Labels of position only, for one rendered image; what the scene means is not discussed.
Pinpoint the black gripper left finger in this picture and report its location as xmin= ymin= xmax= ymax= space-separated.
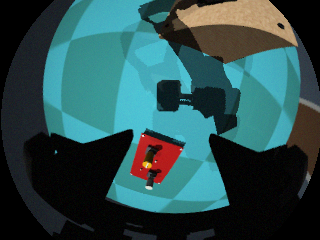
xmin=51 ymin=129 xmax=133 ymax=199

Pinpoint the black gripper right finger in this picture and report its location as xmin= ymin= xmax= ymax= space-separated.
xmin=208 ymin=133 xmax=288 ymax=205

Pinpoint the red circuit board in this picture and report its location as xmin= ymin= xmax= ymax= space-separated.
xmin=129 ymin=131 xmax=184 ymax=189

